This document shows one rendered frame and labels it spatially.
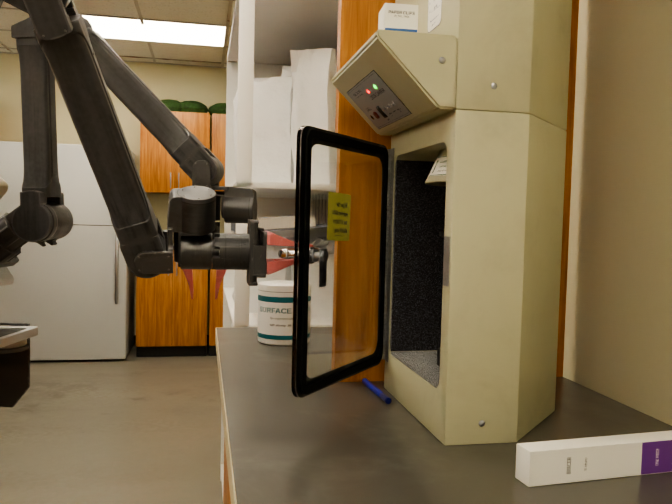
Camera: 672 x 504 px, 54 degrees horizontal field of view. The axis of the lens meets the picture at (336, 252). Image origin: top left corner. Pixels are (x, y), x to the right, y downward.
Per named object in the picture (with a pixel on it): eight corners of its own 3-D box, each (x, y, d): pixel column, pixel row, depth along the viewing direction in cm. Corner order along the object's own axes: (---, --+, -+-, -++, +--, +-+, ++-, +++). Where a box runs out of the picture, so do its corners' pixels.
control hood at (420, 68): (390, 136, 122) (392, 81, 122) (456, 109, 91) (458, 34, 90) (329, 133, 120) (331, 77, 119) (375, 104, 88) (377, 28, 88)
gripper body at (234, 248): (262, 220, 101) (213, 218, 100) (261, 286, 102) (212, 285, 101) (259, 219, 108) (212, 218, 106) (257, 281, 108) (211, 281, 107)
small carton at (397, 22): (409, 54, 102) (410, 15, 101) (417, 46, 97) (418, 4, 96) (377, 53, 101) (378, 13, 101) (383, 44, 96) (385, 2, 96)
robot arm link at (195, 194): (135, 248, 105) (134, 274, 98) (133, 180, 100) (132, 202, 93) (212, 247, 108) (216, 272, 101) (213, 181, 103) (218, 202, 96)
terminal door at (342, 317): (382, 362, 123) (388, 146, 121) (295, 400, 96) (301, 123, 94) (378, 362, 123) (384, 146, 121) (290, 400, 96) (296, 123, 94)
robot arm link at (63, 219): (13, 220, 135) (-2, 221, 130) (51, 191, 134) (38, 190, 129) (39, 257, 136) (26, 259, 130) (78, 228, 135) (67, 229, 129)
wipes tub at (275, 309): (304, 336, 176) (305, 280, 175) (312, 345, 163) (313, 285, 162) (255, 336, 173) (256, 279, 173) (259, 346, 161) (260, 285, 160)
